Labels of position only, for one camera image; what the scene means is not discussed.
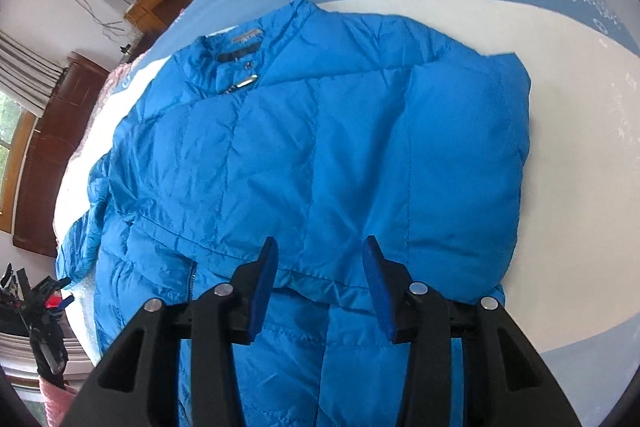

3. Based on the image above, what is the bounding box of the blue puffer jacket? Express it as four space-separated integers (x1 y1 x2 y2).
56 0 530 426

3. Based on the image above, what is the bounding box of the pink quilted blanket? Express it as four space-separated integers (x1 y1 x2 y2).
39 60 138 426

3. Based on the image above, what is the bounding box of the blue and white bedsheet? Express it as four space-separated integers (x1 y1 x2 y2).
53 0 639 426

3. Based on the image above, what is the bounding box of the dark wooden headboard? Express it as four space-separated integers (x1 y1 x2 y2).
13 52 108 258

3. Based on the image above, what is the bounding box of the wooden framed window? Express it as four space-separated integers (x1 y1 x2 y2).
0 93 37 234

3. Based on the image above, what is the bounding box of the grey pleated curtain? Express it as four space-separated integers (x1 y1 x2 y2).
0 32 66 118

